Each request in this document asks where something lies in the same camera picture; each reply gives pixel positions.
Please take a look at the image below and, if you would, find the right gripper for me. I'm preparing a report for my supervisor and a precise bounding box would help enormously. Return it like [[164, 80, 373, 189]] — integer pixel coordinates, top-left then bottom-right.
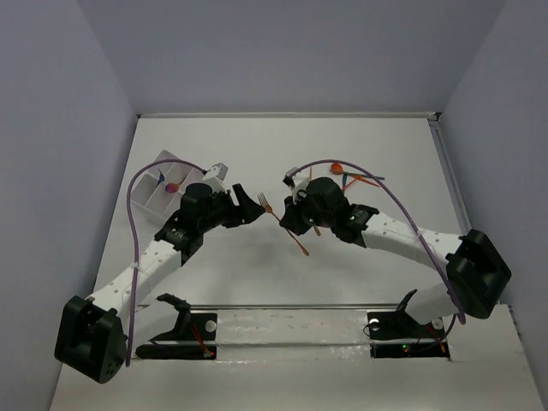
[[279, 188, 335, 235]]

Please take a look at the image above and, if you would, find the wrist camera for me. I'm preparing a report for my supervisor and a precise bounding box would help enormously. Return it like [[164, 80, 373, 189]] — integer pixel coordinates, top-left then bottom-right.
[[202, 163, 229, 192], [283, 167, 310, 193]]

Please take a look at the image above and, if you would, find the teal plastic chopstick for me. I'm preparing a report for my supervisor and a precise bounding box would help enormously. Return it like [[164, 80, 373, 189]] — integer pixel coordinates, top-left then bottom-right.
[[344, 171, 385, 181]]

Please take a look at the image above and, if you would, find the blue plastic fork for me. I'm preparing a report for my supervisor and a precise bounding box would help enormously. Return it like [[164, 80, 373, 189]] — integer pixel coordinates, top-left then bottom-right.
[[157, 169, 165, 186]]

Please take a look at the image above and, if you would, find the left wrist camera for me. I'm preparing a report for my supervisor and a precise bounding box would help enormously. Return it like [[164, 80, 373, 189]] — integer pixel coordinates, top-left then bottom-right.
[[202, 163, 229, 192]]

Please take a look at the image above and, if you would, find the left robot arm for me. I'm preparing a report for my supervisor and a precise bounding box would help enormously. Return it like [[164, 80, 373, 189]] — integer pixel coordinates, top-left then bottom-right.
[[54, 182, 265, 384]]

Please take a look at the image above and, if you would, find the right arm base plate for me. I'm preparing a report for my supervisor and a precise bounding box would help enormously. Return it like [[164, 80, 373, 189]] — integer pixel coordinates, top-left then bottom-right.
[[362, 311, 454, 359]]

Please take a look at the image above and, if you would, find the aluminium table rail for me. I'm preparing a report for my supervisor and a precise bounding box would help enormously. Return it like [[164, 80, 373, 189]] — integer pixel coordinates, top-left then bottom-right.
[[427, 113, 493, 305]]

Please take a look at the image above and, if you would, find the orange plastic spoon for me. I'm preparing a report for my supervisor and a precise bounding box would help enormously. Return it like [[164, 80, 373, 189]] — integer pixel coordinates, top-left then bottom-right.
[[330, 163, 378, 190]]

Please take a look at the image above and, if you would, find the white divided organizer tray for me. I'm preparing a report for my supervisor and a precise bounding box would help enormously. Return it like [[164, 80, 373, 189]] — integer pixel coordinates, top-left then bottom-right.
[[130, 163, 202, 226]]

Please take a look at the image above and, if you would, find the orange plastic chopstick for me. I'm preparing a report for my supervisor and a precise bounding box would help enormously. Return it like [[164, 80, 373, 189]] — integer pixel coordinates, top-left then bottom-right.
[[344, 176, 360, 192]]

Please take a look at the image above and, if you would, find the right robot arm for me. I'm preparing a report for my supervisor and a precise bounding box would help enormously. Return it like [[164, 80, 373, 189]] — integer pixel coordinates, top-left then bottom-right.
[[280, 177, 511, 336]]

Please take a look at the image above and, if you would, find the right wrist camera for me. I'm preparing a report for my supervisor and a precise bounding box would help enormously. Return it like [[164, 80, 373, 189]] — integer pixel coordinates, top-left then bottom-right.
[[283, 167, 310, 193]]

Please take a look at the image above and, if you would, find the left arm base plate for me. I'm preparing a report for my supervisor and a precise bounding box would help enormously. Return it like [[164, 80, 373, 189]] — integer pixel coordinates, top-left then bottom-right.
[[132, 294, 217, 360]]

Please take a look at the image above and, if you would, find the copper fork long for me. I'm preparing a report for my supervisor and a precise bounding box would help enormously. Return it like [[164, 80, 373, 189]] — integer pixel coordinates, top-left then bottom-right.
[[256, 192, 310, 257]]

